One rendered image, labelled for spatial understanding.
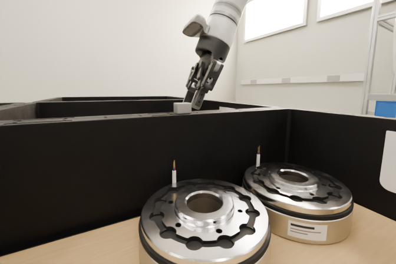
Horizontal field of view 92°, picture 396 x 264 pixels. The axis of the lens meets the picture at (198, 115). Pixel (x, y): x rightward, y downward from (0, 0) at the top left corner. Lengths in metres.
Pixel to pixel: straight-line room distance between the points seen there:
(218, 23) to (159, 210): 0.38
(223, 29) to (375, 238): 0.39
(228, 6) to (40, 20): 2.97
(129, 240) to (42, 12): 3.21
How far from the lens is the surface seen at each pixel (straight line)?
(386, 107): 2.07
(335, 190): 0.25
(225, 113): 0.24
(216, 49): 0.43
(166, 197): 0.19
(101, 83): 3.17
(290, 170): 0.25
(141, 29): 3.41
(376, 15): 2.18
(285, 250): 0.20
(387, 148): 0.27
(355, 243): 0.23
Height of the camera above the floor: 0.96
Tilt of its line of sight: 8 degrees down
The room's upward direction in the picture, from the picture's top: straight up
